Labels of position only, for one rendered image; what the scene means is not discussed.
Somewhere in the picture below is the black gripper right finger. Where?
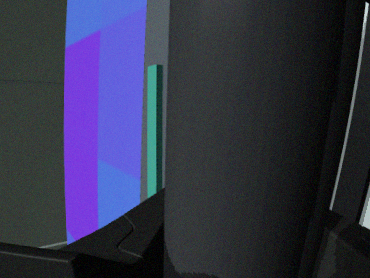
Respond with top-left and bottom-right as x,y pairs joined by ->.
311,210 -> 370,278

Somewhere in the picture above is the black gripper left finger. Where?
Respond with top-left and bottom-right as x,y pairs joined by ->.
0,188 -> 165,278

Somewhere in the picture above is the green small trowel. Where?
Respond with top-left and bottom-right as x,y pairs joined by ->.
148,64 -> 164,199

